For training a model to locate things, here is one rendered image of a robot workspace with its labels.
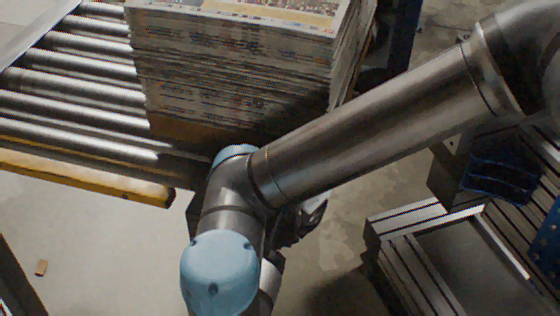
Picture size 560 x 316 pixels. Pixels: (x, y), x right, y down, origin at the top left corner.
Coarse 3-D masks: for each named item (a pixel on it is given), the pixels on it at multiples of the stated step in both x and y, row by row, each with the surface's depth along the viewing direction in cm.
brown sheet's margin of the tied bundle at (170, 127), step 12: (348, 96) 87; (156, 120) 83; (168, 120) 82; (180, 120) 81; (156, 132) 85; (168, 132) 84; (180, 132) 83; (192, 132) 82; (204, 132) 81; (216, 132) 80; (228, 132) 79; (204, 144) 83; (216, 144) 82; (228, 144) 81; (240, 144) 81; (252, 144) 80; (264, 144) 79
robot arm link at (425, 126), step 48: (528, 0) 44; (480, 48) 45; (528, 48) 43; (384, 96) 51; (432, 96) 48; (480, 96) 46; (528, 96) 45; (288, 144) 56; (336, 144) 53; (384, 144) 51; (432, 144) 51; (240, 192) 59; (288, 192) 57
